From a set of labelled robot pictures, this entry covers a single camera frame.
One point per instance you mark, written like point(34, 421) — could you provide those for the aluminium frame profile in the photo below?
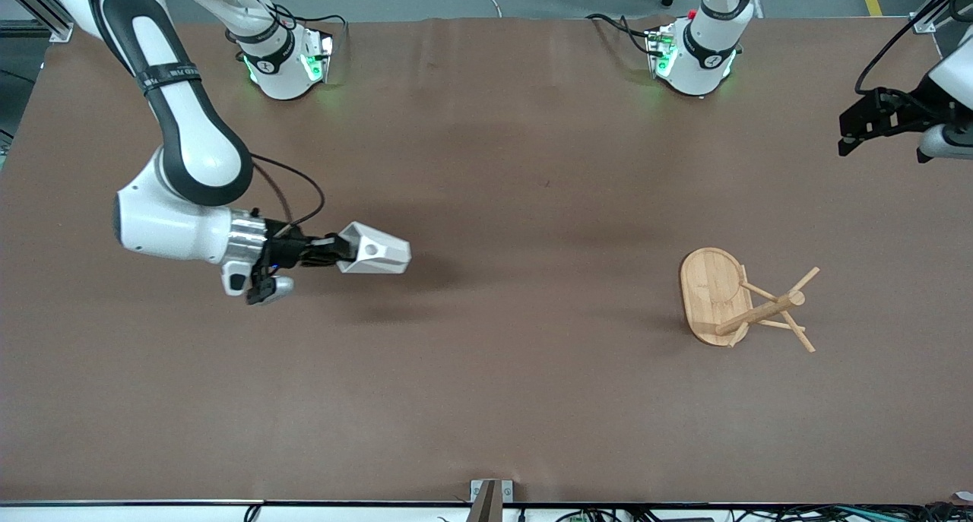
point(933, 9)
point(38, 9)

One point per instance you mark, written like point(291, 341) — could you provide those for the brown table cover sheet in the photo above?
point(486, 393)

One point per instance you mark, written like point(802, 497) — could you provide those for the silver aluminium camera post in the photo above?
point(486, 507)

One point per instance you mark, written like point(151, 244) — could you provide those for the wooden cup rack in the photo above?
point(711, 294)

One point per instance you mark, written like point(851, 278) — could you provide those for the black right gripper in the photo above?
point(286, 251)

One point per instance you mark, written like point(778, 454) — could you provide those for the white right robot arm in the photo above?
point(190, 142)

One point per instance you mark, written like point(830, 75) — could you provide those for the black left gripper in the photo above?
point(917, 109)

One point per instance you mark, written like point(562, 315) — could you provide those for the silver post mounting bracket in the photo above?
point(508, 490)

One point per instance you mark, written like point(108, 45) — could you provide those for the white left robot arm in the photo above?
point(703, 51)

